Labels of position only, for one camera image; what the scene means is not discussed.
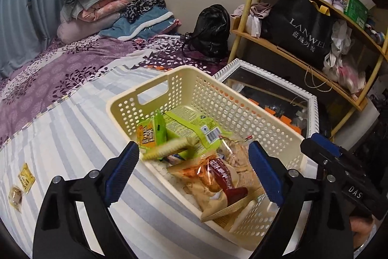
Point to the tan waffle snack bag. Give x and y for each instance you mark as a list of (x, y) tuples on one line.
[(217, 187)]

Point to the cream perforated plastic basket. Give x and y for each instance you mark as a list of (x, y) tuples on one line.
[(200, 103)]

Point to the green box on shelf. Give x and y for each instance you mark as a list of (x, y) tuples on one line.
[(357, 10)]

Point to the large green seaweed snack bag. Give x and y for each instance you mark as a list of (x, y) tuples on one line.
[(184, 121)]

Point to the blue saltine cracker pack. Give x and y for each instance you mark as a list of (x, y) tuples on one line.
[(174, 159)]

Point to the white tote bags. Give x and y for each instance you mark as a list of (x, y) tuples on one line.
[(338, 65)]

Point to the clear yellow pastry packet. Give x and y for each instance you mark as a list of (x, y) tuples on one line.
[(15, 198)]

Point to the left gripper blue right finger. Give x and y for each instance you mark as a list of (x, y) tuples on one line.
[(269, 170)]

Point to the black LANWEI shopping bag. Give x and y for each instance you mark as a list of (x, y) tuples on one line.
[(300, 28)]

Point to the small green wafer pack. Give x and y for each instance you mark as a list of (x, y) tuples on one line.
[(170, 147)]

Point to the yellow bibizan biscuit packet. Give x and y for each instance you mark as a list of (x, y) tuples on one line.
[(151, 132)]

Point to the black backpack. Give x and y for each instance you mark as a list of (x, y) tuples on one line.
[(209, 39)]

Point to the bamboo wooden shelf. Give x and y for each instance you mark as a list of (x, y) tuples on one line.
[(358, 101)]

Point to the white framed mirror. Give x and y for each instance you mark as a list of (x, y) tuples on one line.
[(289, 103)]

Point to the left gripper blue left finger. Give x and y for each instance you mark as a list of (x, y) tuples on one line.
[(117, 172)]

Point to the leopard print cloth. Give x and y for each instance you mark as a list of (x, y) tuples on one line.
[(138, 7)]

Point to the stack of folded quilts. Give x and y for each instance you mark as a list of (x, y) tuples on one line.
[(82, 18)]

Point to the person's right hand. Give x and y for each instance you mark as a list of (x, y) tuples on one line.
[(361, 228)]

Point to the striped white blue sheet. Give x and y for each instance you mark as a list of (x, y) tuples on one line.
[(77, 136)]

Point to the pink cloth on shelf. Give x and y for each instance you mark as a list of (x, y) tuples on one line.
[(257, 12)]

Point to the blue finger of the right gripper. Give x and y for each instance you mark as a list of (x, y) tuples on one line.
[(326, 144), (318, 155)]

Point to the purple floral bed sheet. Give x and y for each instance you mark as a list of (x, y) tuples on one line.
[(62, 69)]

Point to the blue folded blanket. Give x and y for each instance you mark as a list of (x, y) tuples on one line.
[(154, 22)]

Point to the clear bag of crackers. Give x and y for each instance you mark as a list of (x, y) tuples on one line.
[(235, 153)]

